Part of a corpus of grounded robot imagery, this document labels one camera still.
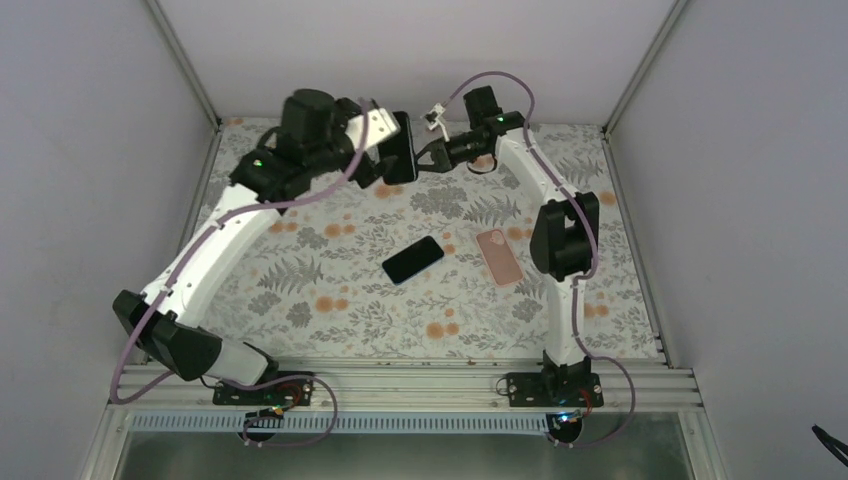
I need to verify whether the black smartphone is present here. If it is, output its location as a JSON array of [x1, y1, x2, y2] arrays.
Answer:
[[381, 236, 445, 285]]

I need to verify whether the black phone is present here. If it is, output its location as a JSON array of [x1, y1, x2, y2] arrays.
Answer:
[[378, 111, 418, 186]]

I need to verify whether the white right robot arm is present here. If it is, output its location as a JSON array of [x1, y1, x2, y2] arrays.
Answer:
[[416, 86, 600, 407]]

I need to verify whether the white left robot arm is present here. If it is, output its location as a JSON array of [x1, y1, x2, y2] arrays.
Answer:
[[113, 89, 400, 405]]

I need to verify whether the floral patterned table mat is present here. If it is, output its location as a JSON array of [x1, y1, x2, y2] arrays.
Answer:
[[152, 117, 664, 362]]

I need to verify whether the black object at corner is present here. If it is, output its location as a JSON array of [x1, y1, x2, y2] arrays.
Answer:
[[811, 424, 848, 467]]

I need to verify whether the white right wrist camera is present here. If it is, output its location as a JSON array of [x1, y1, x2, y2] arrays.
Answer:
[[422, 103, 450, 141]]

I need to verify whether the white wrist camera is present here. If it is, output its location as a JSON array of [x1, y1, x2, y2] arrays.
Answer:
[[355, 108, 400, 149], [422, 103, 450, 141]]

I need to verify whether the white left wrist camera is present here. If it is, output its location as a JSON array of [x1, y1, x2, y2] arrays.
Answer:
[[355, 108, 400, 149]]

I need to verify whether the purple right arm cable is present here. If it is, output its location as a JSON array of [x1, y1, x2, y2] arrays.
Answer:
[[437, 71, 637, 449]]

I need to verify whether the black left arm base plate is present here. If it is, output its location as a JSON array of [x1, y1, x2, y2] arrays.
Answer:
[[212, 371, 314, 408]]

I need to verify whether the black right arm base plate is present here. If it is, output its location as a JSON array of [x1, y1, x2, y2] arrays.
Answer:
[[496, 372, 605, 409]]

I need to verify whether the white slotted cable duct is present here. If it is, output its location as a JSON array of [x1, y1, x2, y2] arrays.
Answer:
[[129, 411, 684, 436]]

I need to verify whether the aluminium mounting rail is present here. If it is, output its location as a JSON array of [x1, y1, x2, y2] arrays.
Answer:
[[105, 360, 704, 415]]

